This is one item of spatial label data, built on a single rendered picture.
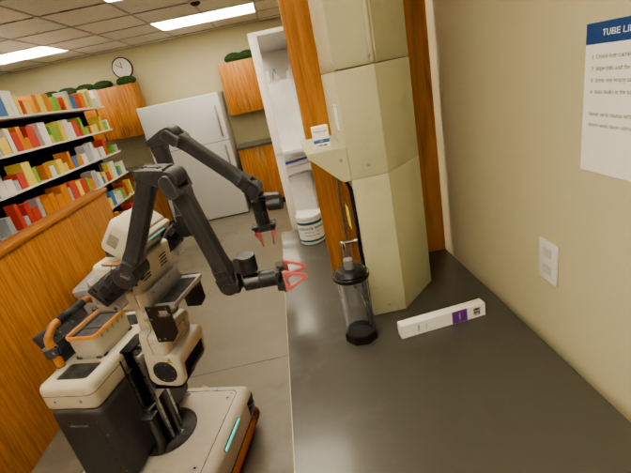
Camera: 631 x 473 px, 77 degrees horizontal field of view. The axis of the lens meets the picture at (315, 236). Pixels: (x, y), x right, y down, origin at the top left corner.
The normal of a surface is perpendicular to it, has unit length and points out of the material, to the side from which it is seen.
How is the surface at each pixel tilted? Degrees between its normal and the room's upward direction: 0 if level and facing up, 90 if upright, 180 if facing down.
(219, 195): 90
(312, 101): 90
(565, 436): 0
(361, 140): 90
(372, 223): 90
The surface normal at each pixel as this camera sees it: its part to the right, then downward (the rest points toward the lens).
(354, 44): 0.18, 0.32
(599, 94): -0.98, 0.22
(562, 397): -0.19, -0.91
